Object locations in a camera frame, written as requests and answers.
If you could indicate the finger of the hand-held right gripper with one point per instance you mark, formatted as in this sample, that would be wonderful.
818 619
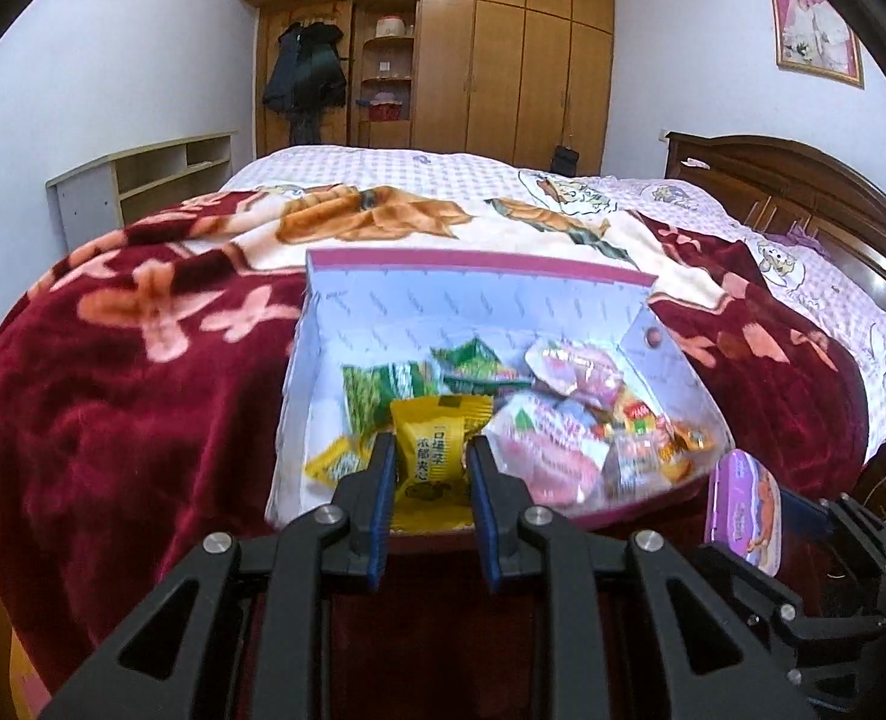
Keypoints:
750 589
803 514

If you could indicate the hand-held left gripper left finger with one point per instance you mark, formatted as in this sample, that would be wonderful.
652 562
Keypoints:
381 517

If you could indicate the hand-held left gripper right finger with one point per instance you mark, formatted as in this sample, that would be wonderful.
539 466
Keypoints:
486 525

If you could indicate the purple snack tin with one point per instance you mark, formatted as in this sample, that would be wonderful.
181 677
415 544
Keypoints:
743 510

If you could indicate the yellow pastry packet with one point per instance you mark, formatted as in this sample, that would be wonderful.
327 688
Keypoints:
432 450

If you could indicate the white pink snack packet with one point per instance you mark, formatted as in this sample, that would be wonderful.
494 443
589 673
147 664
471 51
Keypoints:
548 450

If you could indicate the large green snack packet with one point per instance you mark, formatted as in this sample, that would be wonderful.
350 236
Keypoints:
383 397

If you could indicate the clear packet pink snack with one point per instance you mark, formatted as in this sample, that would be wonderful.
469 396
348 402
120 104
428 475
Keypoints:
630 461

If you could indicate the small green snack packet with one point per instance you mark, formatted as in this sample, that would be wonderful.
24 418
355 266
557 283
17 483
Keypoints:
480 364

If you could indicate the pink cardboard box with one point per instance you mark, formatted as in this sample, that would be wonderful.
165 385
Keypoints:
450 300

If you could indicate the red floral blanket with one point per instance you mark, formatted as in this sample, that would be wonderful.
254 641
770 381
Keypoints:
150 390

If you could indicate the purple cloth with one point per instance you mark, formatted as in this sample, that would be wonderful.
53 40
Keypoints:
802 236

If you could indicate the wooden headboard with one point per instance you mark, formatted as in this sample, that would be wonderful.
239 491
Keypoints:
788 180

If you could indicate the black bag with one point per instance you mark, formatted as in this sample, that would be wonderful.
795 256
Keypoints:
564 161

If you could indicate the red box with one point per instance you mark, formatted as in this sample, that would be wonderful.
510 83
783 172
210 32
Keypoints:
383 106

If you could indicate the low open shelf unit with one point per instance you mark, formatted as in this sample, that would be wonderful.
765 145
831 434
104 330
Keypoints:
143 180

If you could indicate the dark green hanging jacket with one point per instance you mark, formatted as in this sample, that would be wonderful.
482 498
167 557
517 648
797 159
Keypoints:
323 64

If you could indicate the black hanging jacket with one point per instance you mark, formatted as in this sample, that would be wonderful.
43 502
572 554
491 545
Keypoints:
284 67

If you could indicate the wooden wardrobe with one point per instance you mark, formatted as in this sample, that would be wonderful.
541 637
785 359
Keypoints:
503 52

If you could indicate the white pot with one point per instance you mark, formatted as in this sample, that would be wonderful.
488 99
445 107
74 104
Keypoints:
389 26

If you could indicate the framed wall picture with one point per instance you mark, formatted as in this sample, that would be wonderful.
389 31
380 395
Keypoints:
814 26

